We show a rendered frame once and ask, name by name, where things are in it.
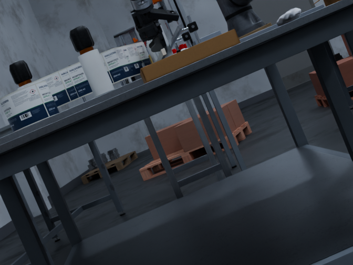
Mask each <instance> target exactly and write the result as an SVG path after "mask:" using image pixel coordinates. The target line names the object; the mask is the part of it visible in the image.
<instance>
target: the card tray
mask: <svg viewBox="0 0 353 265"><path fill-rule="evenodd" d="M239 43H241V42H240V40H239V38H238V35H237V33H236V30H235V29H233V30H230V31H228V32H226V33H223V34H221V35H219V36H216V37H213V38H211V39H209V40H206V41H204V42H202V43H199V44H197V45H195V46H192V47H190V48H188V49H185V50H183V51H181V52H178V53H176V54H174V55H171V56H169V57H167V58H164V59H162V60H159V61H157V62H155V63H153V64H150V65H148V66H145V67H143V68H141V69H140V75H141V77H142V80H143V82H144V84H145V83H148V82H150V81H152V80H155V79H157V78H159V77H162V76H164V75H166V74H169V73H171V72H173V71H176V70H178V69H180V68H183V67H185V66H187V65H190V64H193V63H195V62H197V61H199V60H202V59H204V58H207V57H209V56H211V55H214V54H216V53H218V52H221V51H223V50H225V49H228V48H230V47H232V46H235V45H237V44H239Z"/></svg>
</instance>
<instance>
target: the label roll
mask: <svg viewBox="0 0 353 265"><path fill-rule="evenodd" d="M0 104H1V106H2V108H3V111H4V113H5V115H6V118H7V120H8V122H9V124H10V126H11V129H12V131H13V132H15V131H18V130H20V129H22V128H25V127H27V126H30V125H32V124H34V123H37V122H39V121H41V120H43V119H46V118H48V117H51V116H53V115H55V114H58V113H59V110H58V108H57V106H56V103H55V101H54V99H53V96H52V94H51V92H50V90H49V87H48V85H47V83H46V81H41V82H38V83H35V84H32V85H29V86H27V87H24V88H22V89H19V90H17V91H14V92H12V93H10V94H8V95H6V96H4V97H2V98H1V99H0Z"/></svg>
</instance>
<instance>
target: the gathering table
mask: <svg viewBox="0 0 353 265"><path fill-rule="evenodd" d="M209 94H210V97H211V100H212V102H213V104H214V107H215V109H216V112H217V114H218V116H219V118H220V121H221V123H222V126H223V128H224V130H225V133H226V135H227V137H228V140H229V142H230V144H231V147H232V149H233V152H234V154H235V157H236V159H237V162H238V164H239V166H240V168H241V171H243V170H245V169H247V167H246V165H245V163H244V160H243V158H242V155H241V153H240V151H239V148H238V146H237V144H236V141H235V139H234V137H233V134H232V132H231V129H230V127H229V125H228V122H227V120H226V118H225V115H224V112H223V110H222V108H221V105H220V103H219V101H218V98H217V96H216V94H215V91H214V90H211V91H209ZM202 98H203V100H204V103H205V105H206V107H207V110H208V112H209V114H210V117H211V119H212V121H213V124H214V127H215V129H216V131H217V134H218V136H219V138H220V141H221V143H222V145H223V148H224V150H225V152H226V155H227V157H228V159H229V162H230V164H231V167H232V168H235V167H237V165H236V163H235V161H234V158H233V156H232V153H231V151H230V149H229V146H228V144H227V142H226V139H225V137H224V135H223V132H222V130H221V127H220V125H219V122H218V120H217V118H216V115H215V113H214V110H213V108H212V106H211V103H210V101H209V99H208V96H207V94H206V93H205V94H202Z"/></svg>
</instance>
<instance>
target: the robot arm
mask: <svg viewBox="0 0 353 265"><path fill-rule="evenodd" d="M216 1H217V3H218V5H219V7H220V9H221V12H222V14H223V16H224V18H225V20H226V22H227V28H228V31H230V30H233V29H235V30H236V33H237V35H238V37H241V36H243V35H245V34H247V33H250V32H252V31H254V30H256V29H258V28H260V27H262V26H264V25H265V24H264V22H263V21H262V20H261V19H260V18H259V16H258V15H257V14H256V13H255V12H254V11H253V9H252V6H251V4H250V2H252V1H253V0H216ZM130 2H131V5H132V7H133V10H130V13H131V15H132V18H133V20H134V23H135V26H136V30H137V32H138V33H139V36H140V38H141V40H142V41H143V42H146V41H149V40H152V42H151V43H150V44H149V47H150V48H151V51H152V52H160V50H161V49H163V48H164V49H165V51H166V53H167V52H168V49H167V45H166V42H165V39H164V37H163V34H162V32H163V31H162V28H161V26H160V23H159V21H158V20H159V19H162V20H168V21H178V20H179V15H178V13H177V11H172V10H166V9H156V8H154V5H153V1H152V0H130Z"/></svg>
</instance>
